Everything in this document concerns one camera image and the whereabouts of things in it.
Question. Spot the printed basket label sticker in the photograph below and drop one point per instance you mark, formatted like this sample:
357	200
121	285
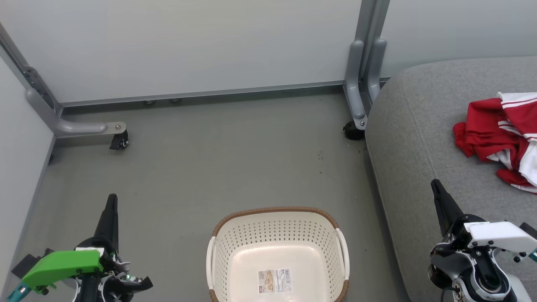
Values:
275	281

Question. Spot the upright grey metal partition foot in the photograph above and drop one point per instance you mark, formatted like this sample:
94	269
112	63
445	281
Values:
363	75

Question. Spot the black caster wheel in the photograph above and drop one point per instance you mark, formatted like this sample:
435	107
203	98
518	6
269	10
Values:
119	141
353	131

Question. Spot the red and white garment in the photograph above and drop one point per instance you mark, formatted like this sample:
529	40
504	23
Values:
495	134

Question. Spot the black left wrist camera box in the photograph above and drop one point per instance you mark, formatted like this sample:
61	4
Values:
26	265

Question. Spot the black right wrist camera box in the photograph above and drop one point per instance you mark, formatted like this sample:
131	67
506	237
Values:
529	230

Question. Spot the grey partition bottom rail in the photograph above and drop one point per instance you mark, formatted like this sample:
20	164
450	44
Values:
209	94

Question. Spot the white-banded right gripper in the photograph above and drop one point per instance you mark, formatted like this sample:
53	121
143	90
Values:
491	235

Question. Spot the grey fabric sofa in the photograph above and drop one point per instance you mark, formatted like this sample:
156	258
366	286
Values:
419	167

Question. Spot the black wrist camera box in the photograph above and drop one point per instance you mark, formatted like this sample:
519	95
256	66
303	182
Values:
26	265
529	230

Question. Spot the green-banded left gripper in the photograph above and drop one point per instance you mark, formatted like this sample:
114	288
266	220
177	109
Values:
63	266

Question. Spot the cream perforated laundry basket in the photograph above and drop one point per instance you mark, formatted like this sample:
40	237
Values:
277	251

